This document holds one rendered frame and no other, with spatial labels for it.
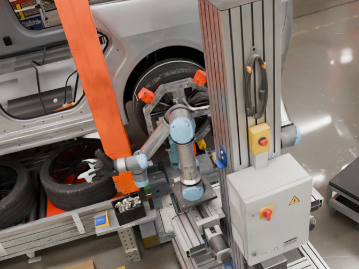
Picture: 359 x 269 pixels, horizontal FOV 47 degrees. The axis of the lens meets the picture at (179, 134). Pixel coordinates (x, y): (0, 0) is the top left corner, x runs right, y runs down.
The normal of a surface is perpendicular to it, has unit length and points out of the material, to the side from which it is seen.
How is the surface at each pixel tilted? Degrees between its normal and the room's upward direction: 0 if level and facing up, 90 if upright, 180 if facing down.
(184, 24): 90
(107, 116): 90
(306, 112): 0
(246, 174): 0
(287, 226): 90
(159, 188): 90
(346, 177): 0
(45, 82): 55
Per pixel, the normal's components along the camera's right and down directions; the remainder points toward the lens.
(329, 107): -0.15, -0.78
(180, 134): 0.07, 0.49
